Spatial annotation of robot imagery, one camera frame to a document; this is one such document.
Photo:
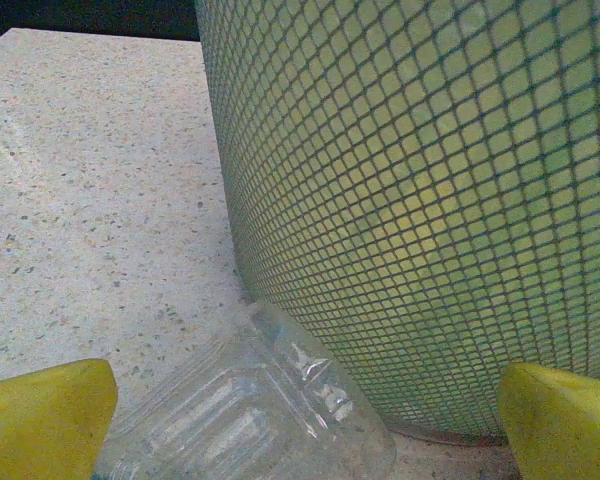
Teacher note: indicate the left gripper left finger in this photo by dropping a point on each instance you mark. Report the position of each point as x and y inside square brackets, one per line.
[40, 430]

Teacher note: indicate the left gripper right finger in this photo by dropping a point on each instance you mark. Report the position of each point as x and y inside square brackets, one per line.
[565, 430]

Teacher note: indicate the clear plastic bottle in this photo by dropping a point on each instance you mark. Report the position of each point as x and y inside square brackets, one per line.
[240, 420]

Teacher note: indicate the green mesh waste bin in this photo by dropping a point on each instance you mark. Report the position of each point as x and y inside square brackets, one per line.
[430, 150]

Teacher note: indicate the green lined trash bin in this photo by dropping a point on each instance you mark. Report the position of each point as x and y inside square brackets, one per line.
[480, 125]

